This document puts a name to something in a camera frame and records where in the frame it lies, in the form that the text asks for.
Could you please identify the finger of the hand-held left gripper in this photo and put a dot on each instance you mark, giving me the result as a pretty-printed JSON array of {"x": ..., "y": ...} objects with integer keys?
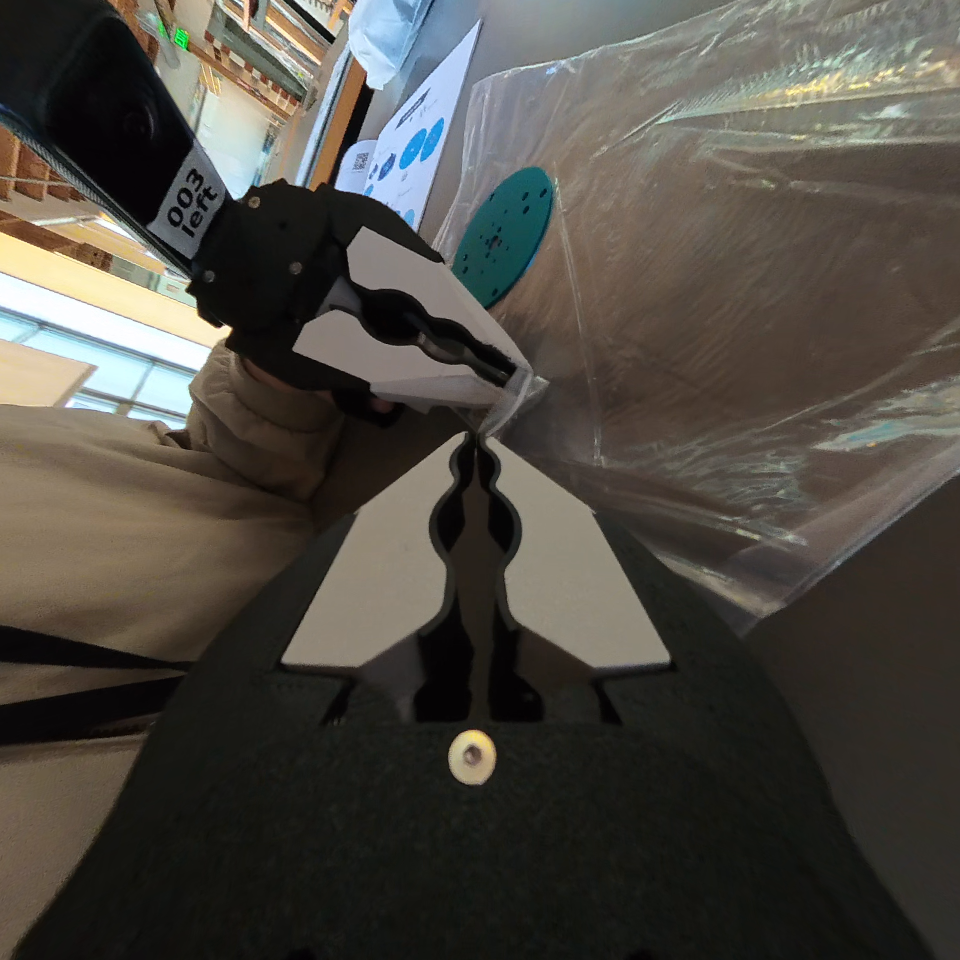
[
  {"x": 427, "y": 289},
  {"x": 375, "y": 360}
]

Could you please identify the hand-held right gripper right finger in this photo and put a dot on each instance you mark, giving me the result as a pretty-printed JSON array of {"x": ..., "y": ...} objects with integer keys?
[{"x": 585, "y": 600}]

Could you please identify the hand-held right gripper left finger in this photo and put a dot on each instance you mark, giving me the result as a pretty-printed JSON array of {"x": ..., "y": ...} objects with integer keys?
[{"x": 360, "y": 600}]

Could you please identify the small labelled screw bag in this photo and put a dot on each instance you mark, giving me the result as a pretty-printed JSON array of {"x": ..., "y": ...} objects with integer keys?
[{"x": 517, "y": 397}]

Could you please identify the person's left forearm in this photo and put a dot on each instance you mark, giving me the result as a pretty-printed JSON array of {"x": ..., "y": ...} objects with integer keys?
[{"x": 255, "y": 420}]

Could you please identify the person's left hand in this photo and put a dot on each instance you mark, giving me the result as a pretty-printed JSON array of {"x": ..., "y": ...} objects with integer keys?
[{"x": 384, "y": 406}]

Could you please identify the teal round metal plate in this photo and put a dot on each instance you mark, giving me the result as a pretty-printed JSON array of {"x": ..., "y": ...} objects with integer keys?
[{"x": 480, "y": 277}]

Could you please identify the white printed instruction sheet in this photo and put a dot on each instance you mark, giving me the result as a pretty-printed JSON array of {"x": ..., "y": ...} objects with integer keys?
[{"x": 442, "y": 90}]

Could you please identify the large window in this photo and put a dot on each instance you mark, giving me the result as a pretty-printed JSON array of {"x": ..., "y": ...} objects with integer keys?
[{"x": 112, "y": 375}]

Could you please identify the green exit sign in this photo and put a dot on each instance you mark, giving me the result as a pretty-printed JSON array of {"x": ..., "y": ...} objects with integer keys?
[{"x": 172, "y": 34}]

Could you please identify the white plastic bag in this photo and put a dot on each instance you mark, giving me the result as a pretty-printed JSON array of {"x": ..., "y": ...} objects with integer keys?
[{"x": 390, "y": 37}]

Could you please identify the person's beige jacket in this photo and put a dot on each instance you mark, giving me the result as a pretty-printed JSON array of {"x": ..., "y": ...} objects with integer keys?
[{"x": 112, "y": 525}]

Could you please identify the large clear plastic bag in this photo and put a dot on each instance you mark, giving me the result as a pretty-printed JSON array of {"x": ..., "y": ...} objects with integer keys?
[{"x": 750, "y": 300}]

